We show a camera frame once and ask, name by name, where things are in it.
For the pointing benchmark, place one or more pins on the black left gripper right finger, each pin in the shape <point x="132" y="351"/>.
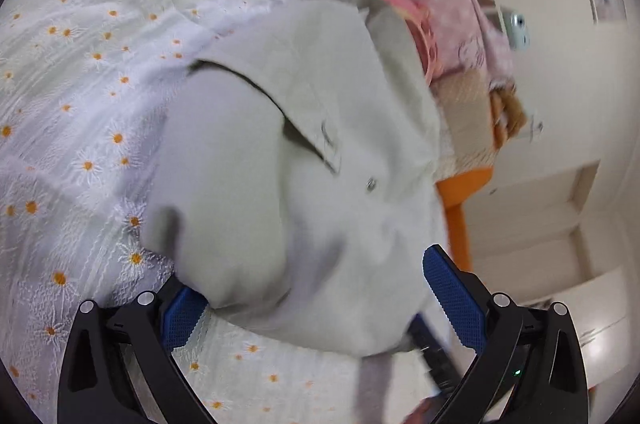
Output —
<point x="530" y="356"/>

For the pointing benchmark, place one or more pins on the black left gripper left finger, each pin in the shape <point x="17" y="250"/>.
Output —
<point x="95" y="384"/>

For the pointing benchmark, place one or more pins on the light green jacket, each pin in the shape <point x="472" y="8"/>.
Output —
<point x="295" y="190"/>

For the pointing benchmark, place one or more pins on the white wardrobe cabinet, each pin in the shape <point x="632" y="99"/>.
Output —
<point x="535" y="242"/>

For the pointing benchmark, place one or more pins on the orange bed headboard cushion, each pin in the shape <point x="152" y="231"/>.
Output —
<point x="454" y="192"/>

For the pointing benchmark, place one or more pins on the brown teddy bear plush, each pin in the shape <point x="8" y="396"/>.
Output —
<point x="508" y="115"/>

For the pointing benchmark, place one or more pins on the beige patchwork pillow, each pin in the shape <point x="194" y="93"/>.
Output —
<point x="467" y="140"/>

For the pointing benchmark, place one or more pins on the pink Hello Kitty blanket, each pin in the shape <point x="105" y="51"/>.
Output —
<point x="466" y="39"/>

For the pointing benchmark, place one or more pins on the pink strawberry bear plush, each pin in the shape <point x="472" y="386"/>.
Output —
<point x="417" y="19"/>

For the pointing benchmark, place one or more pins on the cream daisy embroidered blanket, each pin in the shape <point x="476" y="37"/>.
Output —
<point x="85" y="90"/>

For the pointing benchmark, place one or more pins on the white instant camera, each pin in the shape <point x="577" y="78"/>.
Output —
<point x="515" y="27"/>

